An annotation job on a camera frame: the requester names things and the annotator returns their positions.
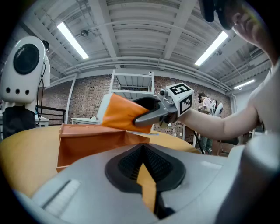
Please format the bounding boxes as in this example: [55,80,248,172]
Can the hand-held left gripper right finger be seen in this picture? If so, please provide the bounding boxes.
[142,143,248,221]

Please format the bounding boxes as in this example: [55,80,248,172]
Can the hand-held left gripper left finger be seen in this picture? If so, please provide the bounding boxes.
[31,143,159,221]

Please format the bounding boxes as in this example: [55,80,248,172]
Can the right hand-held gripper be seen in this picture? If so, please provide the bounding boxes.
[130,82,194,127]

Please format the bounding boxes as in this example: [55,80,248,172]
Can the orange container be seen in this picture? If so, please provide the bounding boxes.
[56,122,151,173]

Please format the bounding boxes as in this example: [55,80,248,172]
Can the person's right forearm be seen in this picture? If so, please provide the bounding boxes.
[178,107,228,140]

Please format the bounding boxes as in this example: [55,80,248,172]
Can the white metal shelf rack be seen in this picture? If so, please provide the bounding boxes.
[108,68,156,100]

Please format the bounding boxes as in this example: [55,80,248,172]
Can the white table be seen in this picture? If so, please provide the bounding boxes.
[70,117,99,126]

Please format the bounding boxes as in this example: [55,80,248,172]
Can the black metal railing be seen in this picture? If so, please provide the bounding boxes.
[35,105,67,126]

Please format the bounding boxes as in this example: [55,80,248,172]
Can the white vertical pipe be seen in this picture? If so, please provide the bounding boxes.
[65,73,78,125]

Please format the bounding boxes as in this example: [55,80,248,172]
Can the long ceiling light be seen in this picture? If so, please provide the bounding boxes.
[233,79,256,90]
[57,21,89,60]
[194,31,229,67]

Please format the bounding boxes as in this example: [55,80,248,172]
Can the black head-worn camera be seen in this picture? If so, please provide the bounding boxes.
[198,0,235,31]

